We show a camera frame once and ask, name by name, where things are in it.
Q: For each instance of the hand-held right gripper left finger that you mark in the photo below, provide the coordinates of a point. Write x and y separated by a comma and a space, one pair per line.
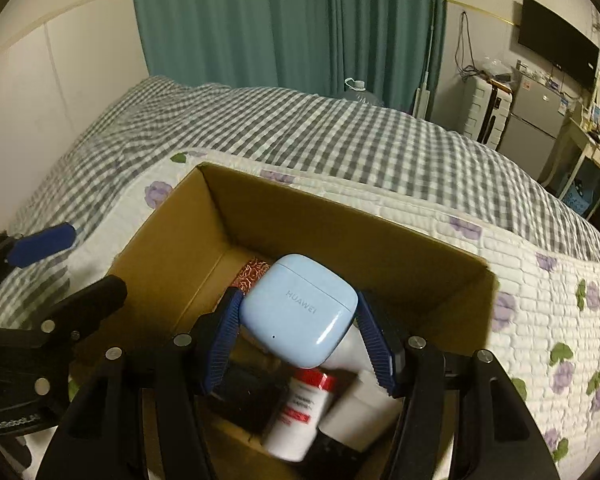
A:
222, 345

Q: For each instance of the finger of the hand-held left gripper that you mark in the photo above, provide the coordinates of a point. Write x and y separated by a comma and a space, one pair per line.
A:
40, 246
95, 300

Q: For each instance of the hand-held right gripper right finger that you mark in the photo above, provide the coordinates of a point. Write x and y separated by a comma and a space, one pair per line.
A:
380, 350

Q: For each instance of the white cup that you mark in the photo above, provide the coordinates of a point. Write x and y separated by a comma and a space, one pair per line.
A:
350, 355

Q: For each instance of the black power adapter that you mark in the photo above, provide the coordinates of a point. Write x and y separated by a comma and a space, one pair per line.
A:
250, 395

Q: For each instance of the white box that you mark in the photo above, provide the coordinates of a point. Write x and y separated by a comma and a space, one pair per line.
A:
365, 410

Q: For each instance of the red patterned pouch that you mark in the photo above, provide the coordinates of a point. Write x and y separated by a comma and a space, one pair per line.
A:
252, 272

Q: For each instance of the light blue earbud case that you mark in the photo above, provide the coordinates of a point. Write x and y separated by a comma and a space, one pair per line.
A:
300, 305

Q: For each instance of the white bottle with red cap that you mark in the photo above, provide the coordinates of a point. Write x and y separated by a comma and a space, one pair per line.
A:
295, 420

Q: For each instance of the black remote control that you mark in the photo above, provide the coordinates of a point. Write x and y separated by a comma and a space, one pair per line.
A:
332, 457

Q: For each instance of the brown cardboard box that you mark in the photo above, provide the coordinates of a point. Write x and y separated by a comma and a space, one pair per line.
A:
330, 230

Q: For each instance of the grey checked bedsheet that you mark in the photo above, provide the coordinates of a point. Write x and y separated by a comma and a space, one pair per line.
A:
280, 125

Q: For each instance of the blue basket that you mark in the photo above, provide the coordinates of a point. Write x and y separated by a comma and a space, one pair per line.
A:
577, 200

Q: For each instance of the white ribbed suitcase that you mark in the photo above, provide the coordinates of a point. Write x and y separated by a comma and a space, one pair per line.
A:
480, 115

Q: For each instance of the large water bottle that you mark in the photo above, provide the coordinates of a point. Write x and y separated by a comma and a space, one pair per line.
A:
360, 94

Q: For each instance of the grey fridge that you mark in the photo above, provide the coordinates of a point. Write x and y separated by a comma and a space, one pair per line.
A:
530, 130

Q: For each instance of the white pole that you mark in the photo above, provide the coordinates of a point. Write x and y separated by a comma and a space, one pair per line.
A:
425, 85

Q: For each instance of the white dressing table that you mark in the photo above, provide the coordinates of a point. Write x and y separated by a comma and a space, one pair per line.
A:
587, 152

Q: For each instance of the clear plastic bag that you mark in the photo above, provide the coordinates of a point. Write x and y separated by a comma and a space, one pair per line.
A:
497, 67

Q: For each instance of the wide teal curtain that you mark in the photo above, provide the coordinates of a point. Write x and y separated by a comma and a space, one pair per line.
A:
280, 25

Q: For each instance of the black wall television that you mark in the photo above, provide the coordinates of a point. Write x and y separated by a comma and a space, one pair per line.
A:
555, 40

